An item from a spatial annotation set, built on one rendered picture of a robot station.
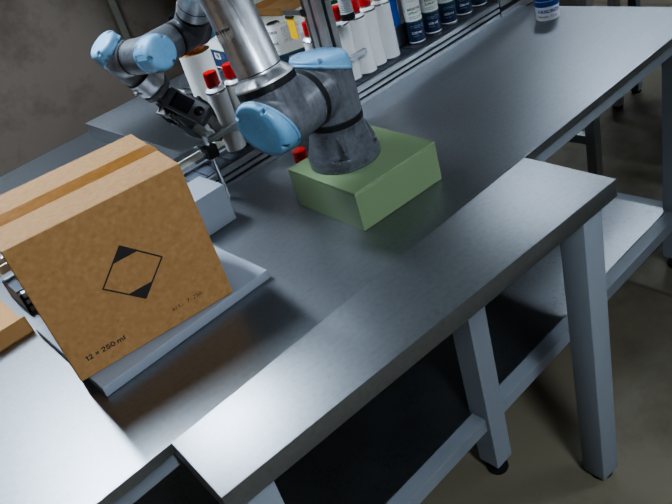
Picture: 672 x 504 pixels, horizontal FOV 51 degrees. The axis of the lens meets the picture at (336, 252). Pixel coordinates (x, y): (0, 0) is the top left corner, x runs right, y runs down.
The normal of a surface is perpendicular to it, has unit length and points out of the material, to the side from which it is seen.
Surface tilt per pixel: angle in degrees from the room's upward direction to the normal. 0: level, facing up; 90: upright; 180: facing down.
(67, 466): 0
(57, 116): 90
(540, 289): 0
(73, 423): 0
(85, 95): 90
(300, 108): 79
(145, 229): 90
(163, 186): 90
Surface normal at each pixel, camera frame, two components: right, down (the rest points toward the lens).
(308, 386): -0.25, -0.81
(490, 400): 0.66, 0.26
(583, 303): -0.75, 0.51
